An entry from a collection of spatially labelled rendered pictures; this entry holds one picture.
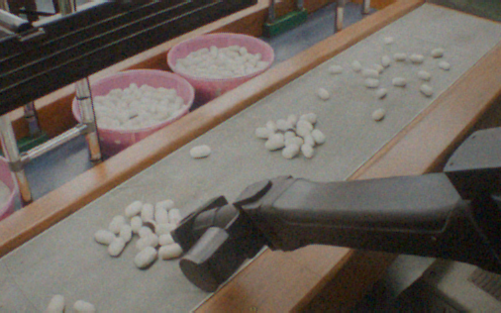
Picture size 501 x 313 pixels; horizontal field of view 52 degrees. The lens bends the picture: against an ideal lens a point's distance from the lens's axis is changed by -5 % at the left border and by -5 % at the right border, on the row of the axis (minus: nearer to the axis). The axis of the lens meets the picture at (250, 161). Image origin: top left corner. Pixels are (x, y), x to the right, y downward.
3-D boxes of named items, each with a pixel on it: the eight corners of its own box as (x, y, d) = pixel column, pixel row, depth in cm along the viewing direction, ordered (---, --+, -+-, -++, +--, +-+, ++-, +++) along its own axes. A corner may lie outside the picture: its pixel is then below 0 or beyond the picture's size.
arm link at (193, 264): (318, 229, 65) (274, 174, 63) (266, 299, 58) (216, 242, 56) (259, 243, 74) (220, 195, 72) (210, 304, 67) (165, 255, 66)
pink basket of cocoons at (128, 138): (214, 114, 129) (212, 78, 123) (163, 179, 109) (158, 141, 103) (118, 96, 136) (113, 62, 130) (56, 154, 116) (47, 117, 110)
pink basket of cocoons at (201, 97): (294, 84, 141) (295, 52, 135) (224, 127, 124) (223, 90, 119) (219, 55, 154) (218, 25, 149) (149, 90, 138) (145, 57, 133)
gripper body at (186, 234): (165, 232, 74) (192, 225, 68) (216, 195, 80) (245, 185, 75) (190, 271, 75) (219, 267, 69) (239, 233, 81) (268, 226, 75)
